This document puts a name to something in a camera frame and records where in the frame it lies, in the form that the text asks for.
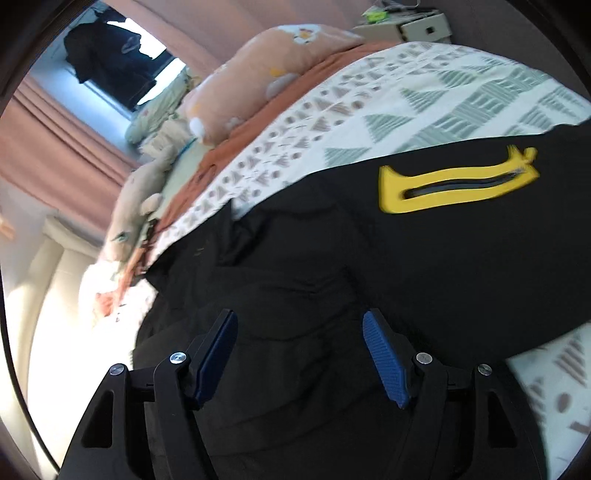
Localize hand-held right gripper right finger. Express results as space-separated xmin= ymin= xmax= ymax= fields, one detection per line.
xmin=362 ymin=310 xmax=549 ymax=480

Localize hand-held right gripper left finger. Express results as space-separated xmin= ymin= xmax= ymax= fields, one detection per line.
xmin=60 ymin=310 xmax=238 ymax=480

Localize black garment with yellow pocket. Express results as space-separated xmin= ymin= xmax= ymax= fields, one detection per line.
xmin=131 ymin=122 xmax=591 ymax=480

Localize dark hanging clothes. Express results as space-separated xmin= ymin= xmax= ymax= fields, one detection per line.
xmin=64 ymin=21 xmax=160 ymax=112

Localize cream upholstered furniture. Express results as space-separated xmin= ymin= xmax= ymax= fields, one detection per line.
xmin=25 ymin=217 xmax=109 ymax=370

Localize beige plush toy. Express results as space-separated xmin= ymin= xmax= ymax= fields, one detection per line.
xmin=102 ymin=143 xmax=178 ymax=261

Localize light green bed sheet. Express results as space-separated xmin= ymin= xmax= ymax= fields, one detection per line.
xmin=152 ymin=141 xmax=208 ymax=222

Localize cream folded quilt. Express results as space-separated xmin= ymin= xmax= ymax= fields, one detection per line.
xmin=139 ymin=115 xmax=195 ymax=158

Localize light green bedding bundle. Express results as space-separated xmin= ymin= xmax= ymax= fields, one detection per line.
xmin=126 ymin=69 xmax=199 ymax=144

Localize orange bed sheet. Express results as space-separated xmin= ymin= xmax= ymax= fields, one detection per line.
xmin=122 ymin=41 xmax=384 ymax=278

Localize pink curtain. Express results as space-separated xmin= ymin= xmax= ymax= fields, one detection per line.
xmin=99 ymin=0 xmax=370 ymax=70
xmin=0 ymin=76 xmax=139 ymax=236

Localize white triangle patterned blanket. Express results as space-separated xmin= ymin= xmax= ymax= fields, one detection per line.
xmin=92 ymin=41 xmax=591 ymax=480

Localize peach flower print pillow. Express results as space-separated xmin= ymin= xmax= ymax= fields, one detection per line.
xmin=178 ymin=24 xmax=365 ymax=141

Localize white nightstand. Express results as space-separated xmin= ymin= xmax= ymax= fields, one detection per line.
xmin=353 ymin=7 xmax=453 ymax=44

